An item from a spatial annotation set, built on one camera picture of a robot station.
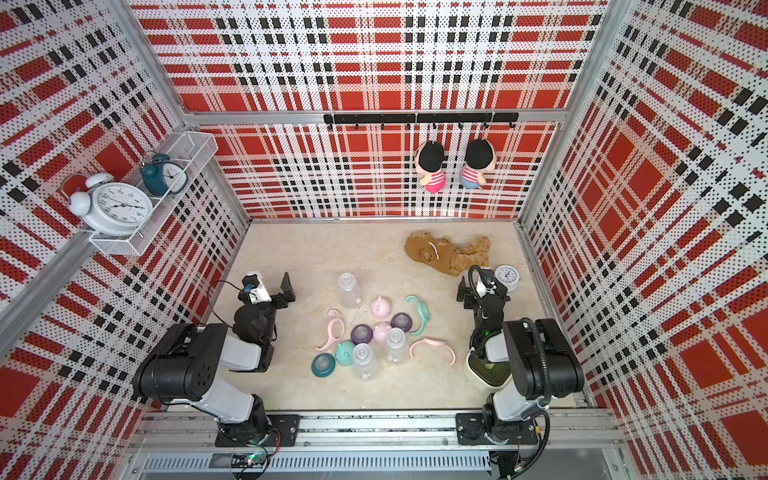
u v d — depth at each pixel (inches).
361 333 34.9
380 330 34.1
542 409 19.4
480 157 36.0
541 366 17.2
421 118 34.9
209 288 41.1
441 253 38.9
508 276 38.9
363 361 28.8
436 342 33.6
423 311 36.4
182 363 18.3
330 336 33.8
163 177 28.3
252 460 27.3
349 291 35.7
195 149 35.7
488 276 30.2
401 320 36.6
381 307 35.9
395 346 30.1
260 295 30.6
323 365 33.0
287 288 32.5
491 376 30.2
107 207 24.1
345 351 32.5
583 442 28.4
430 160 37.5
